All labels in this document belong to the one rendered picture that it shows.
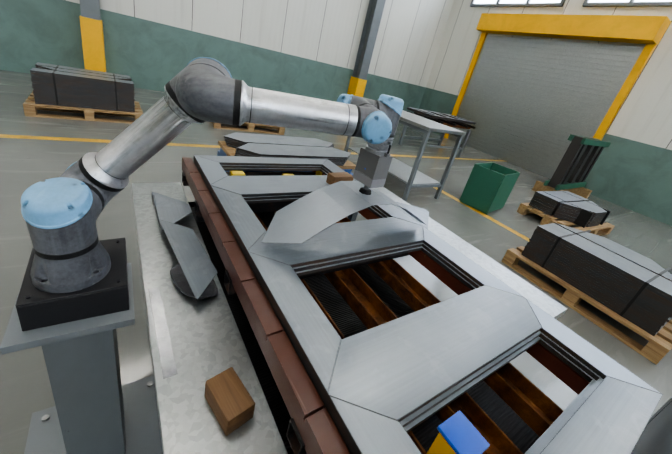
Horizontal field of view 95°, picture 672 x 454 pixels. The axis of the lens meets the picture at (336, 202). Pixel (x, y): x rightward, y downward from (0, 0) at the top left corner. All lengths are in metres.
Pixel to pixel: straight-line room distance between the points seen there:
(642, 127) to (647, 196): 1.39
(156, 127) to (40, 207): 0.28
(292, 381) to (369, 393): 0.14
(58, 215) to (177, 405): 0.46
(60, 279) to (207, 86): 0.55
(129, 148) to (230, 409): 0.63
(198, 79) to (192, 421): 0.68
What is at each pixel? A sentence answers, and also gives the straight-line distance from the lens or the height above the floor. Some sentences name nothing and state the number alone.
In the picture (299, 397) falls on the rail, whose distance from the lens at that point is 0.66.
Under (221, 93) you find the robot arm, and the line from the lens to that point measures 0.69.
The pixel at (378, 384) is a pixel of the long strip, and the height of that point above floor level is 0.85.
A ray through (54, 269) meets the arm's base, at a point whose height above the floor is 0.82.
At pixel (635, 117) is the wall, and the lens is 8.91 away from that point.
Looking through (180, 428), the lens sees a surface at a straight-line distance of 0.80.
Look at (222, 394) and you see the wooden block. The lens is 0.77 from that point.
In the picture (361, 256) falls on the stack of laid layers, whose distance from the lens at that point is 1.02.
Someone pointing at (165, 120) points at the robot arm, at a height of 1.16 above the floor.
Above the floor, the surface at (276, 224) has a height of 0.91.
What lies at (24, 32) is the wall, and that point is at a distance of 7.96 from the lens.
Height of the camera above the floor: 1.37
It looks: 24 degrees down
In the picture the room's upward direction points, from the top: 14 degrees clockwise
